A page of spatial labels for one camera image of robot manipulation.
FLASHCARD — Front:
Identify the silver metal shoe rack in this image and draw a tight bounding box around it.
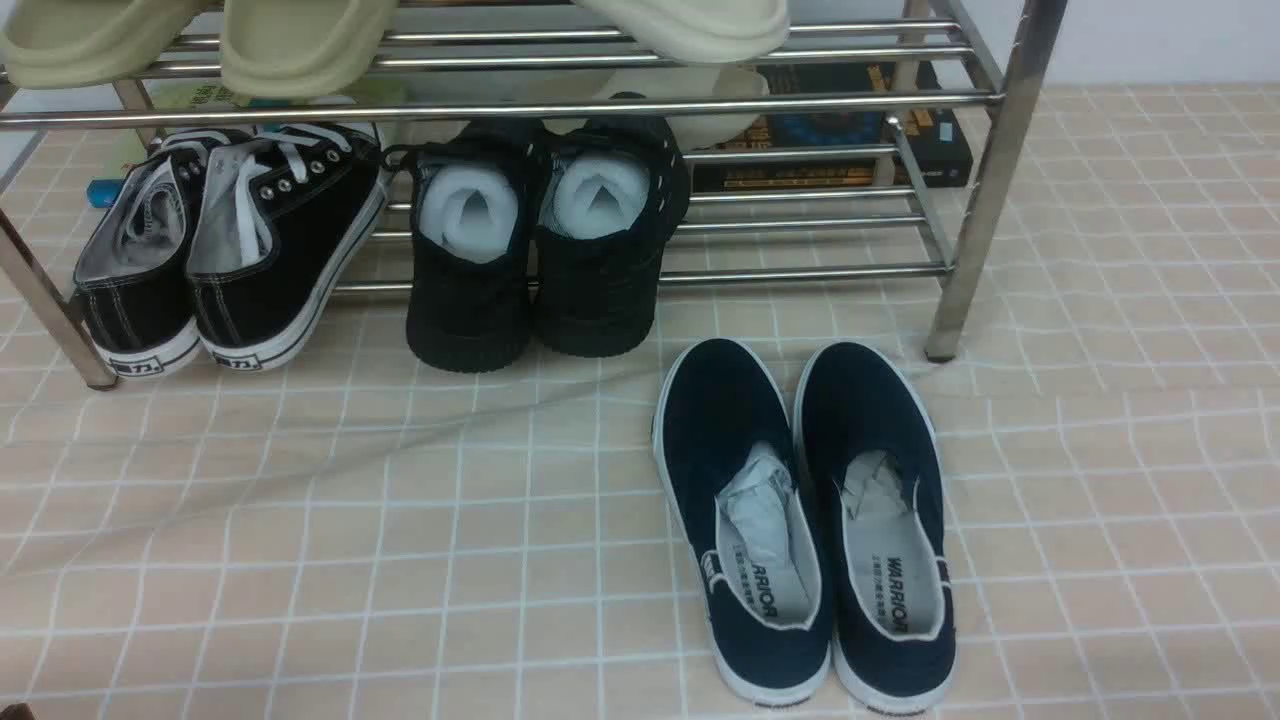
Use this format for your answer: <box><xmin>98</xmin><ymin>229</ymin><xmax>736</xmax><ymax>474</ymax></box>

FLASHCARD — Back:
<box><xmin>3</xmin><ymin>1</ymin><xmax>1066</xmax><ymax>389</ymax></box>

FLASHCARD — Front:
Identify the checkered beige tablecloth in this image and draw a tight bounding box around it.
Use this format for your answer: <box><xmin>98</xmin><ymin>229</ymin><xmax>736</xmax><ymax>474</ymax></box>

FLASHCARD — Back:
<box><xmin>1</xmin><ymin>86</ymin><xmax>1279</xmax><ymax>719</ymax></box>

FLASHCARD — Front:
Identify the navy left slip-on shoe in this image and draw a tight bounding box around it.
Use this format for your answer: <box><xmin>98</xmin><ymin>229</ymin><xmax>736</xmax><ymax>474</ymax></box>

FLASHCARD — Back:
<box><xmin>652</xmin><ymin>338</ymin><xmax>835</xmax><ymax>707</ymax></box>

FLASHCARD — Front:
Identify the black box behind rack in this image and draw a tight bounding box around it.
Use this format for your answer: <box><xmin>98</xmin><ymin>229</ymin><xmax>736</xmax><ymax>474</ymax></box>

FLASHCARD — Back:
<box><xmin>692</xmin><ymin>61</ymin><xmax>974</xmax><ymax>193</ymax></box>

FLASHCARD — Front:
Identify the beige middle foam slipper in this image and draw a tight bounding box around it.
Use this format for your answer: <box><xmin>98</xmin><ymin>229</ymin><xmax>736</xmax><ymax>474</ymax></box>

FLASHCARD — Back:
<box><xmin>219</xmin><ymin>1</ymin><xmax>399</xmax><ymax>99</ymax></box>

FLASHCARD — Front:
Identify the black white canvas sneaker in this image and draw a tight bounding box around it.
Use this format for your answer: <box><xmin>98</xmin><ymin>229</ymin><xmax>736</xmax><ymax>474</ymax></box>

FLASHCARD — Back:
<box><xmin>186</xmin><ymin>122</ymin><xmax>389</xmax><ymax>372</ymax></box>
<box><xmin>73</xmin><ymin>128</ymin><xmax>250</xmax><ymax>379</ymax></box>

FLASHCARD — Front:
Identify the navy right slip-on shoe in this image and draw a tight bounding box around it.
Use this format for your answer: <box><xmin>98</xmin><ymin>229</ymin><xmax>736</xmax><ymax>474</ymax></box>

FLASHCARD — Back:
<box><xmin>792</xmin><ymin>342</ymin><xmax>957</xmax><ymax>717</ymax></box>

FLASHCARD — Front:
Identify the black left knit shoe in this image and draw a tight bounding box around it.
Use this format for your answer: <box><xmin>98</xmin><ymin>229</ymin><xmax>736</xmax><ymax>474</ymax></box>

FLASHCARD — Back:
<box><xmin>381</xmin><ymin>118</ymin><xmax>553</xmax><ymax>373</ymax></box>

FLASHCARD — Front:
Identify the beige left foam slipper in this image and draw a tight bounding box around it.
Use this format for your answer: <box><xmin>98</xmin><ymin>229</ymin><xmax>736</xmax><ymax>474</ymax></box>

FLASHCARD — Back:
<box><xmin>1</xmin><ymin>1</ymin><xmax>207</xmax><ymax>88</ymax></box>

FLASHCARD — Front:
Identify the navy slip-on shoe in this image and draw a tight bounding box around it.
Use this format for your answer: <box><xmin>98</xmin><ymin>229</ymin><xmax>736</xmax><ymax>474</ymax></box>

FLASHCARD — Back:
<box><xmin>652</xmin><ymin>338</ymin><xmax>835</xmax><ymax>707</ymax></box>
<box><xmin>792</xmin><ymin>342</ymin><xmax>957</xmax><ymax>717</ymax></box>

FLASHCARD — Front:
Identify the black knit shoe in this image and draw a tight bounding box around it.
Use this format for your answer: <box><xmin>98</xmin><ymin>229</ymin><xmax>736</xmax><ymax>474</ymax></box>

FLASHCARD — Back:
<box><xmin>534</xmin><ymin>115</ymin><xmax>691</xmax><ymax>357</ymax></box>
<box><xmin>381</xmin><ymin>118</ymin><xmax>553</xmax><ymax>373</ymax></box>

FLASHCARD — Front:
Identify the black right knit shoe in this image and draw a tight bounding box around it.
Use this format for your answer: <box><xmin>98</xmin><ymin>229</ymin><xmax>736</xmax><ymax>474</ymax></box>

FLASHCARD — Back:
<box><xmin>534</xmin><ymin>115</ymin><xmax>691</xmax><ymax>357</ymax></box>

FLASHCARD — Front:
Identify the beige foam slipper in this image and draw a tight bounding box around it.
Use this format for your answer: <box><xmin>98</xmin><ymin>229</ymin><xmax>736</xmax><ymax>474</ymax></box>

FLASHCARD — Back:
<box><xmin>219</xmin><ymin>1</ymin><xmax>399</xmax><ymax>99</ymax></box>
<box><xmin>1</xmin><ymin>1</ymin><xmax>207</xmax><ymax>88</ymax></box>

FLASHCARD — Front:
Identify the cream right foam slipper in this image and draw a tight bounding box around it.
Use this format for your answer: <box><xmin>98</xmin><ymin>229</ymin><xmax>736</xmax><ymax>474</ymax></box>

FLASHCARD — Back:
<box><xmin>575</xmin><ymin>1</ymin><xmax>791</xmax><ymax>65</ymax></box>

